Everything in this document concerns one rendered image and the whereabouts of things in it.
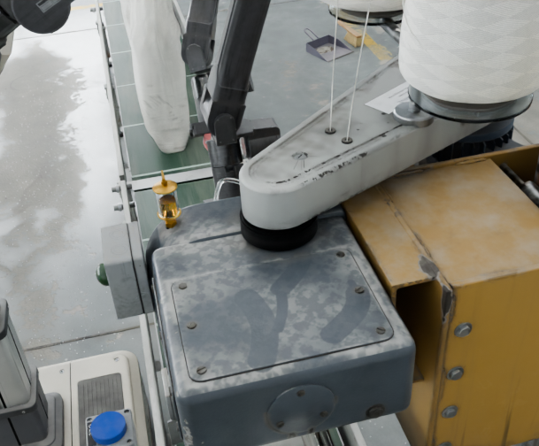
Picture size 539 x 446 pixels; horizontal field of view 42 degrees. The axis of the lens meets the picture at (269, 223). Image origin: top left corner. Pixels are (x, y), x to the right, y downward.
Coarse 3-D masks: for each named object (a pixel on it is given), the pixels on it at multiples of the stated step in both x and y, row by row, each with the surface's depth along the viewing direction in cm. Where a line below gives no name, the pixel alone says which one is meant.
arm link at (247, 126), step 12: (216, 120) 114; (228, 120) 115; (252, 120) 122; (264, 120) 122; (216, 132) 116; (228, 132) 116; (240, 132) 119; (252, 132) 119; (264, 132) 121; (276, 132) 121; (252, 144) 121; (264, 144) 121; (252, 156) 122
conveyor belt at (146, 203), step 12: (204, 180) 268; (144, 192) 263; (180, 192) 262; (192, 192) 262; (204, 192) 261; (144, 204) 257; (156, 204) 256; (180, 204) 256; (192, 204) 255; (144, 216) 251; (156, 216) 251; (144, 228) 245; (144, 240) 240; (144, 252) 234; (336, 432) 173; (180, 444) 173; (336, 444) 170
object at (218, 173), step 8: (216, 168) 121; (224, 168) 120; (240, 168) 122; (216, 176) 122; (224, 176) 121; (232, 176) 121; (216, 184) 122; (224, 184) 121; (232, 184) 121; (224, 192) 121; (232, 192) 121; (240, 192) 122; (208, 200) 124
